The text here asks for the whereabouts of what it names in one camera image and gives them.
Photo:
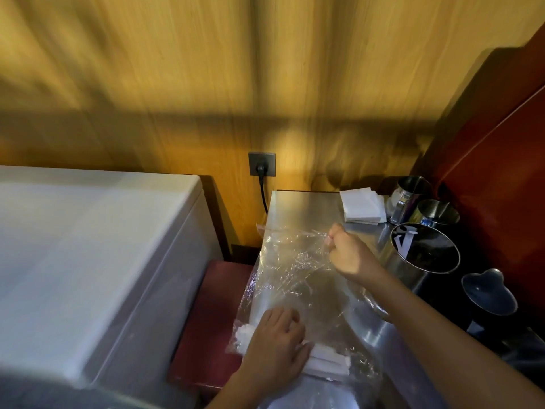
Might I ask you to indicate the person's left thumb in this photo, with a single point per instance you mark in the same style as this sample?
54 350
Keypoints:
306 355

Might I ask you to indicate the white chest freezer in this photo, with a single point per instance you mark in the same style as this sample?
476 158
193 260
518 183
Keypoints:
93 268

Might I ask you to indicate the grey wall socket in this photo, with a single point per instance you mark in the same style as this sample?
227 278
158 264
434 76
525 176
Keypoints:
262 159

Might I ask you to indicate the short steel cup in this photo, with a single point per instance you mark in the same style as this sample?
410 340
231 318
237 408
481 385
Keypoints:
436 212

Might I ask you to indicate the person's right forearm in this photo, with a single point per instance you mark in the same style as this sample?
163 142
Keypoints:
443 336

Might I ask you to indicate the white napkin bundle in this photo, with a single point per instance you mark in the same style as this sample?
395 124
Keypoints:
325 364

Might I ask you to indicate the red wooden cabinet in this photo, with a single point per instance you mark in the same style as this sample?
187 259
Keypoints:
502 174

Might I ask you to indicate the person's left hand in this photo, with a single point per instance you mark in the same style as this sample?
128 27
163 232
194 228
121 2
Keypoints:
274 353

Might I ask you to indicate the clear plastic bag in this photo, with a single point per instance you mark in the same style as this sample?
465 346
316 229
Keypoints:
298 272

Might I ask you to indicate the person's right fingers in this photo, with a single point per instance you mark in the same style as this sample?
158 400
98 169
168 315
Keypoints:
337 240

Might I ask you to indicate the red stool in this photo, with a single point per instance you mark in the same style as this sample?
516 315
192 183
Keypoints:
204 327

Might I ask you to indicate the stack of white napkins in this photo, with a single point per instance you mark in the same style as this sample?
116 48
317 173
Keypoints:
362 206

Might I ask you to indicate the large steel bucket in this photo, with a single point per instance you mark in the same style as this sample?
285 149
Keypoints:
425 255

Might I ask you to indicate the person's left forearm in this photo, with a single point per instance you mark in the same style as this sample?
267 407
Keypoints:
240 396

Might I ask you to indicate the tall steel cup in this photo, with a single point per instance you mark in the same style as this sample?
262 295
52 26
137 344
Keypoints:
404 200

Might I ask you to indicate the person's right hand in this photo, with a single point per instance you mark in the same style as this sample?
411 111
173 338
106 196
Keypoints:
353 257

